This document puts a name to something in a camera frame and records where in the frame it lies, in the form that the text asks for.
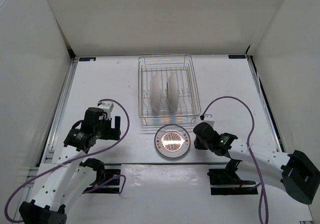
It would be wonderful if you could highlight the orange sunburst plate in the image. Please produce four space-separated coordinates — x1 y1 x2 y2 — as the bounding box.
153 124 191 160

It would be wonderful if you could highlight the flower pattern plate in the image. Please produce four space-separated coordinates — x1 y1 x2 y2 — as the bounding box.
166 72 179 114

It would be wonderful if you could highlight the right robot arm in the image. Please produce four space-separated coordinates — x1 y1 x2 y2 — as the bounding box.
193 122 320 205

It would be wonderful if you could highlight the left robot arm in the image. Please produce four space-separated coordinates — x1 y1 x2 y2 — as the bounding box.
19 102 121 223

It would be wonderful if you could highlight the left white plate in rack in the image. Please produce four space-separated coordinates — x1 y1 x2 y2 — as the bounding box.
150 73 161 116

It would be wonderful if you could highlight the left corner label sticker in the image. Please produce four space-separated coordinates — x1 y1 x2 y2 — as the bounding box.
79 57 96 62

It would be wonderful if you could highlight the corner label sticker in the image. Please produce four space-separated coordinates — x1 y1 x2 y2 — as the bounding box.
79 57 96 62
228 55 246 59

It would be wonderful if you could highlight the right corner label sticker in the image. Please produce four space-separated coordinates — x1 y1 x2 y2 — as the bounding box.
228 55 246 59

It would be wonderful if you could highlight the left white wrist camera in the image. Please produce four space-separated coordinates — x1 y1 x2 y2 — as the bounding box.
97 101 114 119

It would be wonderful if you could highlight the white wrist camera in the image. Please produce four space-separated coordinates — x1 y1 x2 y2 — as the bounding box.
200 114 215 127
97 101 114 119

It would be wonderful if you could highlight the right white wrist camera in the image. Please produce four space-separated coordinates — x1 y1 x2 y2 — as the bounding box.
200 114 215 127

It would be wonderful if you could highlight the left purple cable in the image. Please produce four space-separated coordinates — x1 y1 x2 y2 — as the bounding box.
4 98 130 222

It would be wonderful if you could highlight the purple cable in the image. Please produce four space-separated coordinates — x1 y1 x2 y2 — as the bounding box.
4 98 130 222
199 96 270 223

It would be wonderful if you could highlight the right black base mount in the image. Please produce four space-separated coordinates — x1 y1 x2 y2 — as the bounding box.
207 168 258 196

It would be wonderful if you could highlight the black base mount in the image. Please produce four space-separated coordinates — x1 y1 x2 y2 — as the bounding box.
207 168 258 196
84 164 122 194

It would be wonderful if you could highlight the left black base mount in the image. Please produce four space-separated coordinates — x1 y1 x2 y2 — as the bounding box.
84 164 122 194

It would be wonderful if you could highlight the metal wire dish rack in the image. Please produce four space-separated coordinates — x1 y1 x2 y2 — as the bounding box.
138 54 201 125

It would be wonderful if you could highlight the aluminium table edge rail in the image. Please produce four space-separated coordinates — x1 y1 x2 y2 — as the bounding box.
26 58 78 181

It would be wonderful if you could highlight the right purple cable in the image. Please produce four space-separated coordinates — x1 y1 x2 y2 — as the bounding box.
199 96 270 223

